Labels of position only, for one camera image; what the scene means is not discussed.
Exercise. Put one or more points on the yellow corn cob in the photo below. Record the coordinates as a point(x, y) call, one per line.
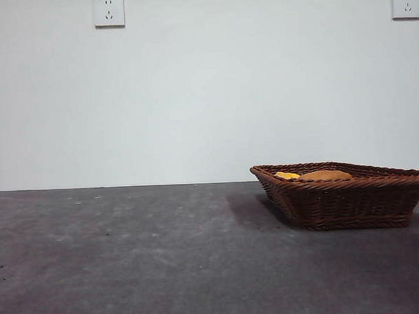
point(286, 175)

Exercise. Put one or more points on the brown potato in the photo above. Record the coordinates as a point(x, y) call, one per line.
point(325, 175)

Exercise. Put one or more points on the brown wicker basket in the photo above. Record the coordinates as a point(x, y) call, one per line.
point(342, 204)

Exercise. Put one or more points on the white wall socket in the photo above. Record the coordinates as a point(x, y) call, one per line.
point(404, 3)
point(109, 10)

